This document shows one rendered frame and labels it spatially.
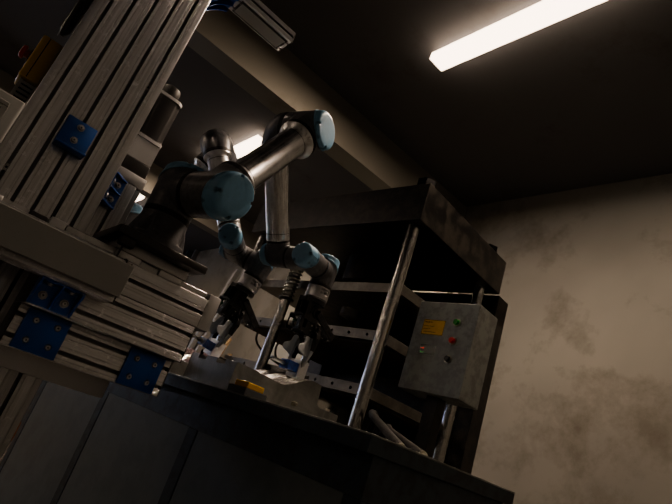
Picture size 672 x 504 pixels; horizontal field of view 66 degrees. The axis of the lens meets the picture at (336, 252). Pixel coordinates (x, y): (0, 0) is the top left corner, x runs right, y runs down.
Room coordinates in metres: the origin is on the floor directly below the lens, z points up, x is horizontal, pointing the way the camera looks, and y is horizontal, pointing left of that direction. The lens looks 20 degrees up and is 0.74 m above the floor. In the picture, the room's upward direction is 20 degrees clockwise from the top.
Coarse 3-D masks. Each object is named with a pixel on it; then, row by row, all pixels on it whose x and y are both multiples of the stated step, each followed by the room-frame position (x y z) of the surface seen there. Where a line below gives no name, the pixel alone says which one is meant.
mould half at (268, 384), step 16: (192, 368) 1.78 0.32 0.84; (208, 368) 1.71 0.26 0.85; (224, 368) 1.65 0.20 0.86; (240, 368) 1.63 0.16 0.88; (224, 384) 1.63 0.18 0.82; (256, 384) 1.68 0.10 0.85; (272, 384) 1.72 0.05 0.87; (288, 384) 1.76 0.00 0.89; (304, 384) 1.81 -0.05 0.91; (272, 400) 1.74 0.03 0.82; (288, 400) 1.78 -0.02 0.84; (304, 400) 1.83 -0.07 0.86; (320, 416) 1.89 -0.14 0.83; (336, 416) 1.94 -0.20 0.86
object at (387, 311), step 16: (416, 224) 2.20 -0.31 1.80; (416, 240) 2.22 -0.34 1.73; (400, 256) 2.22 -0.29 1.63; (400, 272) 2.20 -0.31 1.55; (400, 288) 2.21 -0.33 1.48; (480, 288) 2.66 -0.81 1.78; (384, 304) 2.23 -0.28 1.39; (480, 304) 2.66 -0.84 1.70; (384, 320) 2.21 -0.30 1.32; (384, 336) 2.21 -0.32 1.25; (368, 368) 2.21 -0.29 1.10; (368, 384) 2.20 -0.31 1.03; (368, 400) 2.22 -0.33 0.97; (352, 416) 2.21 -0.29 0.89; (448, 416) 2.66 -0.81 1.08; (448, 432) 2.66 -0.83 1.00
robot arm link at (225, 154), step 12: (216, 132) 1.62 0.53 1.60; (204, 144) 1.61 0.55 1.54; (216, 144) 1.60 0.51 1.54; (228, 144) 1.63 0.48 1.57; (204, 156) 1.62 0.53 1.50; (216, 156) 1.60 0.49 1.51; (228, 156) 1.63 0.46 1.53; (228, 228) 1.57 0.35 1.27; (240, 228) 1.62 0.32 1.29; (228, 240) 1.57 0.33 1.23; (240, 240) 1.60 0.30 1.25; (228, 252) 1.66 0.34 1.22; (240, 252) 1.67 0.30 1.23
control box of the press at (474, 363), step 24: (432, 312) 2.18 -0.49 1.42; (456, 312) 2.10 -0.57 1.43; (480, 312) 2.02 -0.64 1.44; (432, 336) 2.16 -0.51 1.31; (456, 336) 2.07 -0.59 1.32; (480, 336) 2.05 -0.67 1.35; (408, 360) 2.23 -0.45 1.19; (432, 360) 2.14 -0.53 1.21; (456, 360) 2.05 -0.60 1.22; (480, 360) 2.08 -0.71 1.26; (408, 384) 2.20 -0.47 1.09; (432, 384) 2.11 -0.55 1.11; (456, 384) 2.03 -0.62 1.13; (480, 384) 2.11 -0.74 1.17; (432, 408) 2.15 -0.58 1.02; (432, 432) 2.15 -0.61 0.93
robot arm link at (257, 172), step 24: (288, 120) 1.32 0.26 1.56; (312, 120) 1.27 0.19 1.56; (264, 144) 1.23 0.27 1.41; (288, 144) 1.25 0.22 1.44; (312, 144) 1.29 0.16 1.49; (216, 168) 1.14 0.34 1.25; (240, 168) 1.14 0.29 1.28; (264, 168) 1.20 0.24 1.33; (192, 192) 1.14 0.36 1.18; (216, 192) 1.10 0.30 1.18; (240, 192) 1.13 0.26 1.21; (192, 216) 1.21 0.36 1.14; (216, 216) 1.15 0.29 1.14; (240, 216) 1.17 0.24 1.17
